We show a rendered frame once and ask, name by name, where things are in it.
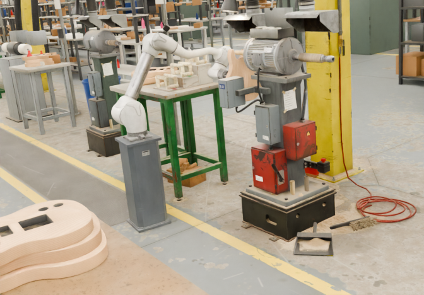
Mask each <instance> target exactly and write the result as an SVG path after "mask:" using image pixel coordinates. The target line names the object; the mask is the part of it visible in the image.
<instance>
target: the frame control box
mask: <svg viewBox="0 0 424 295"><path fill-rule="evenodd" d="M218 87H219V95H220V107H222V108H228V109H229V108H234V107H235V111H236V112H237V113H240V112H242V111H243V110H245V109H246V108H247V107H249V106H251V105H252V104H253V103H255V102H257V101H259V102H260V105H261V100H260V99H256V100H254V101H252V102H251V103H249V104H248V105H247V106H245V107H244V108H243V109H241V110H239V111H238V106H241V105H245V95H242V96H236V95H235V91H236V90H241V89H244V77H240V76H232V77H229V78H224V79H219V80H218Z"/></svg>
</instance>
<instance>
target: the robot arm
mask: <svg viewBox="0 0 424 295"><path fill-rule="evenodd" d="M142 43H143V46H142V52H143V53H142V55H141V58H140V60H139V62H138V65H137V67H136V70H135V72H134V74H133V76H132V79H131V82H130V83H129V86H128V88H127V91H126V94H125V95H124V96H122V97H120V98H119V100H118V102H117V103H116V104H115V105H114V106H113V107H112V111H111V114H112V117H113V119H114V120H115V121H116V122H117V123H119V124H121V125H124V126H125V127H126V130H127V135H125V136H123V138H124V139H127V140H128V141H130V142H135V141H140V140H145V139H149V138H152V137H153V136H152V135H150V134H149V133H148V131H147V122H146V114H145V110H144V107H143V106H142V104H141V103H140V102H138V101H137V99H138V96H139V93H140V91H141V88H142V87H143V84H144V81H145V79H146V77H147V74H148V72H149V70H150V67H151V65H152V62H153V59H154V58H155V57H156V56H157V55H158V54H159V53H160V51H166V52H168V53H170V54H173V55H177V56H179V57H182V58H185V59H192V58H195V57H200V56H203V55H207V54H212V55H213V57H214V59H215V61H216V62H215V64H214V66H213V67H211V68H210V69H209V70H208V76H209V77H210V78H211V79H214V80H219V79H224V78H226V76H227V74H228V70H227V69H226V68H227V65H228V63H229V62H228V57H227V54H228V50H229V49H231V48H230V47H229V46H226V45H225V46H223V47H222V48H220V49H216V48H212V47H207V48H203V49H197V50H191V51H188V50H185V49H184V48H183V47H181V46H180V45H179V44H178V43H177V42H176V41H175V40H174V39H172V38H170V37H169V36H167V35H165V34H163V33H149V34H147V35H146V36H145V37H144V38H143V41H142Z"/></svg>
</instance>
